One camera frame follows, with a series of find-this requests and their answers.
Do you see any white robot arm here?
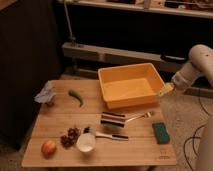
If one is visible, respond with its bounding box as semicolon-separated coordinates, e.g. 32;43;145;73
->
158;44;213;171

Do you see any green sponge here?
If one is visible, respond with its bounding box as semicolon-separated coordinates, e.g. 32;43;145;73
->
152;122;170;144

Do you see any metal shelf rack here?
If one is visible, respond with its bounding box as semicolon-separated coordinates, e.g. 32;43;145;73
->
56;0;213;99

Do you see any green chili pepper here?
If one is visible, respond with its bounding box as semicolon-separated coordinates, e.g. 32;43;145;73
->
68;89;83;107

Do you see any black floor cable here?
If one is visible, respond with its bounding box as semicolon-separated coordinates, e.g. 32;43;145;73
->
182;88;209;171

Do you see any crumpled white cloth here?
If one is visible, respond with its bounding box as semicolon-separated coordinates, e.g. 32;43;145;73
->
34;81;56;105

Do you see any red apple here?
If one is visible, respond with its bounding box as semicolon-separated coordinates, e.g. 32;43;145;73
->
41;140;56;157

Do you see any silver metal fork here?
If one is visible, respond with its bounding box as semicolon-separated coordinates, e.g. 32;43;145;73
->
126;111;155;122

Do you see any yellow plastic tray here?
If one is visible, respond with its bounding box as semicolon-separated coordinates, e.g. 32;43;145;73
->
98;63;165;109

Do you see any black handle on shelf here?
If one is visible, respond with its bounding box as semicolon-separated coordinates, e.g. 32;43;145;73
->
160;55;188;64

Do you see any bunch of dark grapes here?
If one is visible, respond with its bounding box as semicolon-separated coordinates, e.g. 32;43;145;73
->
60;127;80;148

